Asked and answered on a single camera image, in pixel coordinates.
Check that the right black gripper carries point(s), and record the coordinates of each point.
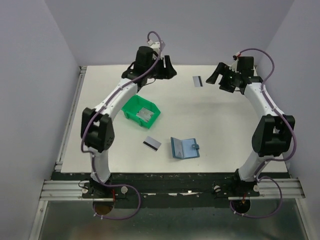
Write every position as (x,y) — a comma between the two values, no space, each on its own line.
(222,69)

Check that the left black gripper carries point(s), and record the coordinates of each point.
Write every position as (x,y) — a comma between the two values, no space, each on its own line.
(167,73)

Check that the green plastic bin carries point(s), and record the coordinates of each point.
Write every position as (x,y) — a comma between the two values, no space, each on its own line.
(134,104)

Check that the silver card with black stripe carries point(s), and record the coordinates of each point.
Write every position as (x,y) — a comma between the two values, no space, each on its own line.
(152,143)

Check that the blue card holder wallet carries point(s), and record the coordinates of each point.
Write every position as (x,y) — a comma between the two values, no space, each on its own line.
(184,148)

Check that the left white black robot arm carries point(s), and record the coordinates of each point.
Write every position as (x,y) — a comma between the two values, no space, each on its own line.
(97,131)

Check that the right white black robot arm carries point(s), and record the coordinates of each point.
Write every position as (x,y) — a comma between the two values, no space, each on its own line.
(274,132)

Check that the silver cards in bin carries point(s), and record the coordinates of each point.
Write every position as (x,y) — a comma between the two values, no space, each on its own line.
(145,116)

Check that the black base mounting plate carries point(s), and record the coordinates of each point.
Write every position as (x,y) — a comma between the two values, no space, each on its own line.
(162,190)

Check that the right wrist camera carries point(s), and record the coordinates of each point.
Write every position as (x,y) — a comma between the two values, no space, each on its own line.
(234,66)

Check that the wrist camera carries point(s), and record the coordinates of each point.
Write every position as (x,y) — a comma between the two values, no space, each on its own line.
(157,46)
(234,66)

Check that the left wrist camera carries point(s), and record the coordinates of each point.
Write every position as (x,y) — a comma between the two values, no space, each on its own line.
(157,46)

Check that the right aluminium rail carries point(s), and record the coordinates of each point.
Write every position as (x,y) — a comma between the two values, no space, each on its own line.
(291,188)

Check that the aluminium rail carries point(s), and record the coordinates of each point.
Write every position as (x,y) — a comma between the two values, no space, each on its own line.
(59,190)
(291,188)

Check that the left aluminium rail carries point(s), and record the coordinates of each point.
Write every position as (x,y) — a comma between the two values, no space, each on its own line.
(59,190)

